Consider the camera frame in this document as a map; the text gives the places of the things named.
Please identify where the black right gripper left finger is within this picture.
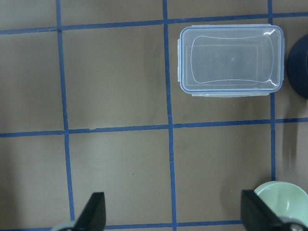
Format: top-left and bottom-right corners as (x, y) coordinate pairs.
(53, 192), (106, 231)

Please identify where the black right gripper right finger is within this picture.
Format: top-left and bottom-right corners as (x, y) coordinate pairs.
(241, 190), (308, 231)

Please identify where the clear plastic lidded container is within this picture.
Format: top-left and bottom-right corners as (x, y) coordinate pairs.
(178, 24), (285, 98)

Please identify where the green bowl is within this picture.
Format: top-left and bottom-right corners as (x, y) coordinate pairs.
(254, 181), (308, 226)

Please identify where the blue bowl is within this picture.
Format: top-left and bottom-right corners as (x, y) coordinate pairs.
(287, 34), (308, 99)

